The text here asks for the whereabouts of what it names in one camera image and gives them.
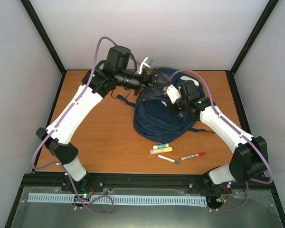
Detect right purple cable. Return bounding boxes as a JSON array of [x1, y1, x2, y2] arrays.
[[169, 69, 274, 212]]

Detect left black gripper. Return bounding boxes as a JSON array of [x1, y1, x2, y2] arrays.
[[116, 67, 171, 99]]

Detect teal cap marker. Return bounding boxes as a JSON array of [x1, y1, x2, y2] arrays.
[[157, 154, 180, 164]]

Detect red cap marker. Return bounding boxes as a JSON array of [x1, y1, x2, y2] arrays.
[[180, 152, 206, 160]]

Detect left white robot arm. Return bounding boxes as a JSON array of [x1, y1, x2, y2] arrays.
[[36, 45, 161, 191]]

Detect navy blue backpack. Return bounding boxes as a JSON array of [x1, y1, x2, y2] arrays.
[[115, 67, 216, 144]]

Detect right black frame post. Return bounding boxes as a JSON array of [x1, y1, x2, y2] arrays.
[[229, 0, 280, 74]]

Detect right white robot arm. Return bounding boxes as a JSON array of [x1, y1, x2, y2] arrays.
[[165, 80, 269, 185]]

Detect yellow highlighter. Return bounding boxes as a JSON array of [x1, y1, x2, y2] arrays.
[[150, 147, 173, 154]]

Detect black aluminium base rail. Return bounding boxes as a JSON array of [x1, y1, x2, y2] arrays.
[[21, 172, 275, 198]]

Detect green white glue stick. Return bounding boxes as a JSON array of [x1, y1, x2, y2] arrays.
[[153, 143, 169, 149]]

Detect light blue cable duct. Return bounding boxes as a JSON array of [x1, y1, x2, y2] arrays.
[[27, 193, 207, 207]]

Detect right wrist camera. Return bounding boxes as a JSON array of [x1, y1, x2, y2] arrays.
[[163, 85, 181, 104]]

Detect black frame post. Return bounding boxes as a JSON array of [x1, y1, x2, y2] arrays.
[[20, 0, 66, 75], [229, 0, 280, 74]]

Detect left black frame post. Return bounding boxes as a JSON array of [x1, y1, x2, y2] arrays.
[[20, 0, 66, 75]]

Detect small circuit board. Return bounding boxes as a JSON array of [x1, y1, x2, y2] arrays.
[[80, 186, 95, 199]]

